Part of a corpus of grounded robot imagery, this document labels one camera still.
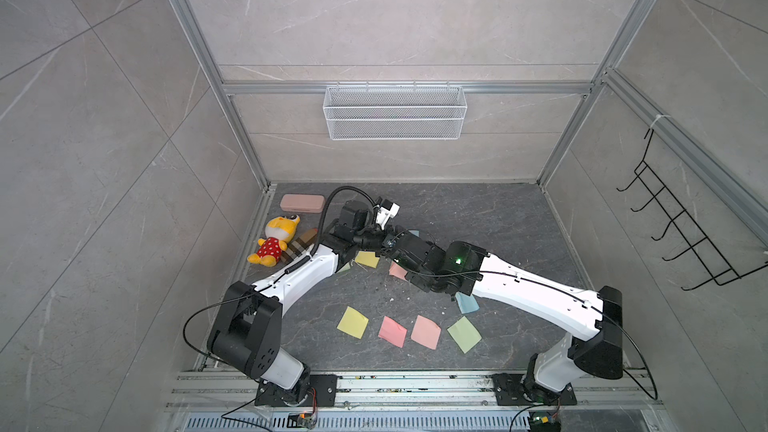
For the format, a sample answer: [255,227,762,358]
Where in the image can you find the torn hot pink page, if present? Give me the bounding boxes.
[378,316,408,348]

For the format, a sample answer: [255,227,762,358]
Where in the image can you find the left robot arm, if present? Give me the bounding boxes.
[201,186,399,403]

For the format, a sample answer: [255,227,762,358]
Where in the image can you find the hot pink memo pad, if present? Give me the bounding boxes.
[389,262,408,281]

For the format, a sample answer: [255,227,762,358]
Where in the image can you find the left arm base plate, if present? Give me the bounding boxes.
[255,374,339,407]

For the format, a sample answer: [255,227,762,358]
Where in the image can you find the white wire mesh basket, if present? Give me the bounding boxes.
[323,85,468,141]

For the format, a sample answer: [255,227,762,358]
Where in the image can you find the torn salmon page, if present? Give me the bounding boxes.
[411,315,442,350]

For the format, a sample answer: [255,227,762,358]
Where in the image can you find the yellow memo pad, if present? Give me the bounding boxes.
[354,251,380,269]

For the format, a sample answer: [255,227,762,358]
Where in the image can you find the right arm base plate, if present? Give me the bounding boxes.
[491,373,577,406]

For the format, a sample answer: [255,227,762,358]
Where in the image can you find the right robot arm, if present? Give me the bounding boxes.
[381,231,632,404]

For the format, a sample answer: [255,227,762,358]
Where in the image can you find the plaid brown pouch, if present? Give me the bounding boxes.
[287,228,318,254]

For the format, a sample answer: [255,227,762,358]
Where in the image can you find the torn green page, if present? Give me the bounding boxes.
[447,317,482,354]

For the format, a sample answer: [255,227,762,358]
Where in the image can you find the yellow plush toy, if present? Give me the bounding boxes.
[247,215,300,267]

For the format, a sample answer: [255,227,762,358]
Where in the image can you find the pink eraser case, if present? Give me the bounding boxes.
[279,193,326,214]

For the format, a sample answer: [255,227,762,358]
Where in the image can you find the torn blue page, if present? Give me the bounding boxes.
[455,293,479,314]

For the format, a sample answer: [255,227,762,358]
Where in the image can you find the black wire hook rack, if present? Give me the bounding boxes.
[616,128,767,292]

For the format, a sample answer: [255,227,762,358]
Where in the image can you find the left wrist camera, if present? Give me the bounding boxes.
[374,199,400,230]

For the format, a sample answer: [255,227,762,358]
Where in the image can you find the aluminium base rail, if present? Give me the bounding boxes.
[161,369,662,411]

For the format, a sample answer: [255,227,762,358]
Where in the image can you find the torn yellow page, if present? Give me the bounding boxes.
[337,307,369,339]

